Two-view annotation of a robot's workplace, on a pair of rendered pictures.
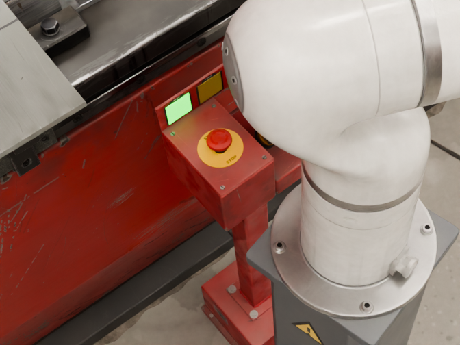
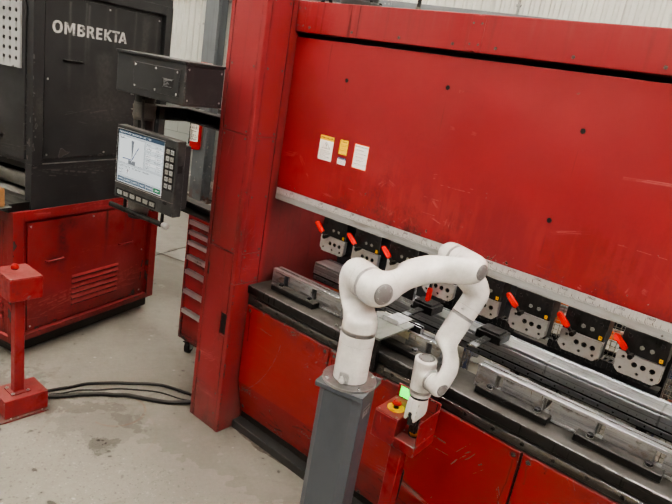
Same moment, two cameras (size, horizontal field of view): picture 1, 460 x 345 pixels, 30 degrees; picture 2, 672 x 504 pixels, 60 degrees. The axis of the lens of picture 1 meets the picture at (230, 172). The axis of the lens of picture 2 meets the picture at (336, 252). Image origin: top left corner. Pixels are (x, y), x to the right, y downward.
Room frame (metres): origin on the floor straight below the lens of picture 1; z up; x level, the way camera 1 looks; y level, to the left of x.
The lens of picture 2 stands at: (-0.37, -1.78, 2.00)
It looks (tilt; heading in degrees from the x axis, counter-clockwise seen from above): 17 degrees down; 68
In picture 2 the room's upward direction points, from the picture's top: 10 degrees clockwise
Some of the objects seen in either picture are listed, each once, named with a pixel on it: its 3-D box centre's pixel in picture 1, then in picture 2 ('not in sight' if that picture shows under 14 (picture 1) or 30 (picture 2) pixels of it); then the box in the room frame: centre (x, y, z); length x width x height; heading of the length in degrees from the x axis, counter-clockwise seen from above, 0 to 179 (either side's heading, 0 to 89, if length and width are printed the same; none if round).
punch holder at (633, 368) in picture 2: not in sight; (644, 353); (1.37, -0.45, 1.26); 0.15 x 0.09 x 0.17; 120
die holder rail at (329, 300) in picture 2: not in sight; (310, 291); (0.60, 0.87, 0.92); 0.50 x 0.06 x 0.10; 120
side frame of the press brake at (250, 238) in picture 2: not in sight; (282, 223); (0.54, 1.32, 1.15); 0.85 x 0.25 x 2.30; 30
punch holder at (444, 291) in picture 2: not in sight; (444, 277); (0.96, 0.24, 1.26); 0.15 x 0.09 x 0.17; 120
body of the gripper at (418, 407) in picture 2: not in sight; (417, 404); (0.76, -0.08, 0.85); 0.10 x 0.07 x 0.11; 32
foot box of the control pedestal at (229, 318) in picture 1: (265, 312); not in sight; (0.73, -0.04, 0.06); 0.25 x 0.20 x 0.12; 32
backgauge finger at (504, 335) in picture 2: not in sight; (485, 336); (1.20, 0.17, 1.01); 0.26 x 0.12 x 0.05; 30
